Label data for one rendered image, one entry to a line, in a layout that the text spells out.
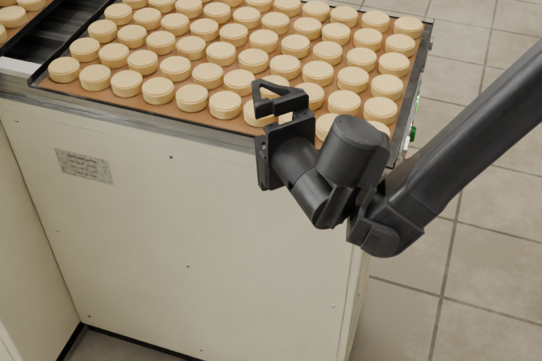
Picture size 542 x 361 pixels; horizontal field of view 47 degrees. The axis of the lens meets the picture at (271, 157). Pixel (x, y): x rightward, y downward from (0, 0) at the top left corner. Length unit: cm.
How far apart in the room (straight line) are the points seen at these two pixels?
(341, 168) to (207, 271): 67
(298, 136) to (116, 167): 48
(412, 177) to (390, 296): 119
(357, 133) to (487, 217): 148
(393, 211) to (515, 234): 143
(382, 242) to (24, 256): 91
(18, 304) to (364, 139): 99
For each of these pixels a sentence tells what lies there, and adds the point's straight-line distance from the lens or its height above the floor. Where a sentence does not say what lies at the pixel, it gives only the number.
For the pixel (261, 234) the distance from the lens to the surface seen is 113.
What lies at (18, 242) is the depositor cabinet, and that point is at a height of 51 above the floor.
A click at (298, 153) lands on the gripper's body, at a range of 73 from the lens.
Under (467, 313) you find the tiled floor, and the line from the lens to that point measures 187.
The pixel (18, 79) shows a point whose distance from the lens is 115.
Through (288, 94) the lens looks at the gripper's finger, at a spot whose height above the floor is 106.
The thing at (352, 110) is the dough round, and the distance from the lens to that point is 95.
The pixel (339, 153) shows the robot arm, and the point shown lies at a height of 107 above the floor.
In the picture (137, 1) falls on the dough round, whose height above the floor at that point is 92.
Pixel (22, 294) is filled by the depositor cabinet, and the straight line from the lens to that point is 147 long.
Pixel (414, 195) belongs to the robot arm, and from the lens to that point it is 68.
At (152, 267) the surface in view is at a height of 44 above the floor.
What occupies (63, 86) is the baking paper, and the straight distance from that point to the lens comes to 107.
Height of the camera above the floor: 152
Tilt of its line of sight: 44 degrees down
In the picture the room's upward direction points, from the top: straight up
